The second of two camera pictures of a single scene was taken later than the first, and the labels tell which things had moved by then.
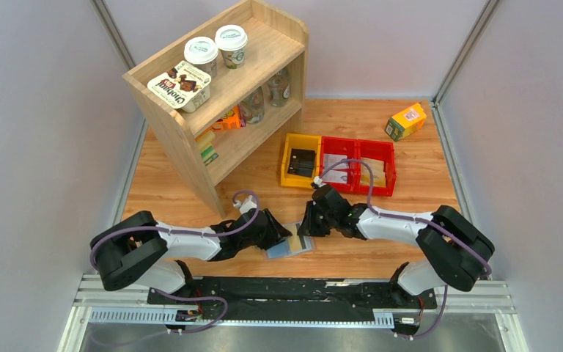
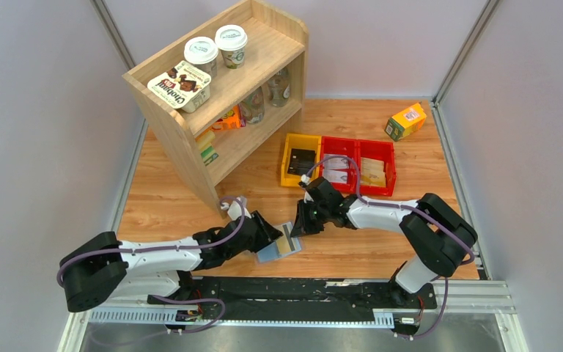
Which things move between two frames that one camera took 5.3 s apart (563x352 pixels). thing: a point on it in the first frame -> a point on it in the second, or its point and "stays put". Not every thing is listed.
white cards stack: (335, 176) stays put
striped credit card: (306, 241) -> (286, 243)
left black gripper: (266, 228) stays put
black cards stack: (301, 162) stays put
